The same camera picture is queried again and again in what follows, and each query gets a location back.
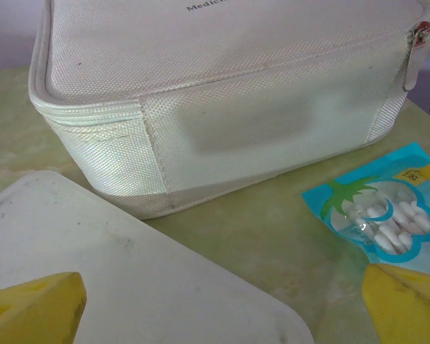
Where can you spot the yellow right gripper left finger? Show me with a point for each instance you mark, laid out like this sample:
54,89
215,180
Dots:
32,311

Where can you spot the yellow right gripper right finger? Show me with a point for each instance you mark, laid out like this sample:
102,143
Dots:
408,308

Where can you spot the white plastic pencil box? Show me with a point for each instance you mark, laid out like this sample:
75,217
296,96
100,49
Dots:
111,258

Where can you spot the white fabric medicine bag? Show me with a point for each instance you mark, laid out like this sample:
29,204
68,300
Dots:
218,107

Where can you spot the blue cotton swab packet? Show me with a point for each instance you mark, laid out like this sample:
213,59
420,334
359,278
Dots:
380,222

